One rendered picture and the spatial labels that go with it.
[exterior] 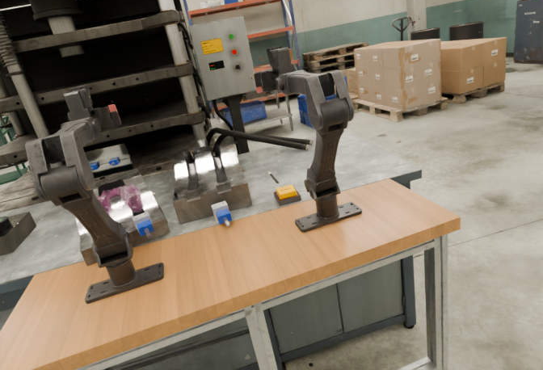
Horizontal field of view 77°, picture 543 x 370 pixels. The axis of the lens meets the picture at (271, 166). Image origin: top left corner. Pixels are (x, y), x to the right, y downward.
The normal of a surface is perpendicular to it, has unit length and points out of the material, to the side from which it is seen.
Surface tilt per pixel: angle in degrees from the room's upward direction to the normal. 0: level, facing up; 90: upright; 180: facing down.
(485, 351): 0
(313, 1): 90
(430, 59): 81
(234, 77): 90
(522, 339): 0
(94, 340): 0
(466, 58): 90
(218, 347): 90
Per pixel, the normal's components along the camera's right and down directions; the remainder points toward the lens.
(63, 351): -0.18, -0.92
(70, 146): 0.17, -0.14
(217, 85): 0.21, 0.31
